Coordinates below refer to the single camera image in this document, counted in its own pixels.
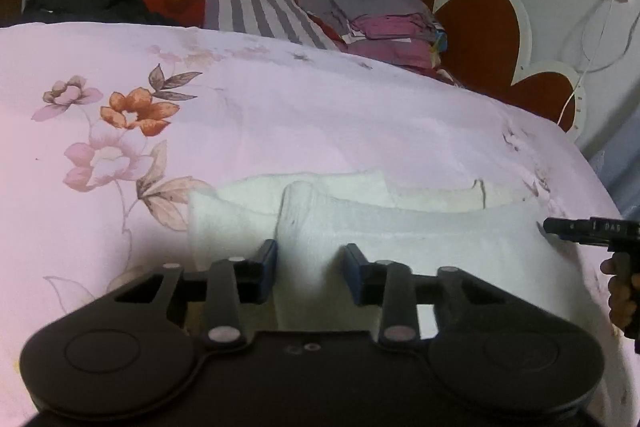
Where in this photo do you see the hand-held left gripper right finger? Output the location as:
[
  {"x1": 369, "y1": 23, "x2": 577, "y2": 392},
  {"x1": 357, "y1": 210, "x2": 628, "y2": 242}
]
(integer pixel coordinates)
[{"x1": 344, "y1": 243, "x2": 507, "y2": 349}]

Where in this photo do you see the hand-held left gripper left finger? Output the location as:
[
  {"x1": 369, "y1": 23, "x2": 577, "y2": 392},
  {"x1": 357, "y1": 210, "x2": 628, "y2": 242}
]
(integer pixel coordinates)
[{"x1": 112, "y1": 239, "x2": 279, "y2": 349}]

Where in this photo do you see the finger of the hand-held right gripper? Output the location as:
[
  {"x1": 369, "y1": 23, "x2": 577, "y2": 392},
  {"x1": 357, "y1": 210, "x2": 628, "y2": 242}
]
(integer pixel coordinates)
[{"x1": 543, "y1": 217, "x2": 591, "y2": 244}]

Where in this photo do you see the white knit sweater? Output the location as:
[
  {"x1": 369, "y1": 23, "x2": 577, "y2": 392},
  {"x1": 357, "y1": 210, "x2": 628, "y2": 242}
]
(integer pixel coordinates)
[{"x1": 187, "y1": 171, "x2": 618, "y2": 348}]

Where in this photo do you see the pile of folded clothes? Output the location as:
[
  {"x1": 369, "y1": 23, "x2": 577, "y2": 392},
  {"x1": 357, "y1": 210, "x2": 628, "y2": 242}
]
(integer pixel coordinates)
[{"x1": 294, "y1": 0, "x2": 457, "y2": 84}]

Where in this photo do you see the person's right hand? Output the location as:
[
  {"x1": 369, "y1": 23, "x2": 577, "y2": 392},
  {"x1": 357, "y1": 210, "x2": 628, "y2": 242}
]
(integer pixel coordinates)
[{"x1": 600, "y1": 253, "x2": 640, "y2": 341}]

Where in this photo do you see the pink floral bedsheet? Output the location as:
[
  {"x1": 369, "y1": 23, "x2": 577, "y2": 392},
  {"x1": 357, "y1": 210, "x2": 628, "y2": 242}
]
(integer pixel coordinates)
[{"x1": 0, "y1": 21, "x2": 636, "y2": 418}]

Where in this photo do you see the red and white headboard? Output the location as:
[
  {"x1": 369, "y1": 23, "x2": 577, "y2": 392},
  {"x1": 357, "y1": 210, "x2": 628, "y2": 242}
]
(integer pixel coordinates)
[{"x1": 405, "y1": 0, "x2": 587, "y2": 142}]

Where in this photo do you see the grey striped pillow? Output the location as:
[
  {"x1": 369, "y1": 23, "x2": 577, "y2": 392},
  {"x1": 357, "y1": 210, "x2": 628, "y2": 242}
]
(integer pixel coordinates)
[{"x1": 202, "y1": 0, "x2": 342, "y2": 51}]

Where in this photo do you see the black cloth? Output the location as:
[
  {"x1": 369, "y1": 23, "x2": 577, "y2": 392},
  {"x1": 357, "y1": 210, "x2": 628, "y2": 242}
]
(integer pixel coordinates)
[{"x1": 22, "y1": 0, "x2": 178, "y2": 28}]

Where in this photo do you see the white cable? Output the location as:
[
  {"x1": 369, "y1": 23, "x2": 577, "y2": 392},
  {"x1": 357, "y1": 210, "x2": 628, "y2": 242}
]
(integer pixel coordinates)
[{"x1": 556, "y1": 0, "x2": 635, "y2": 128}]

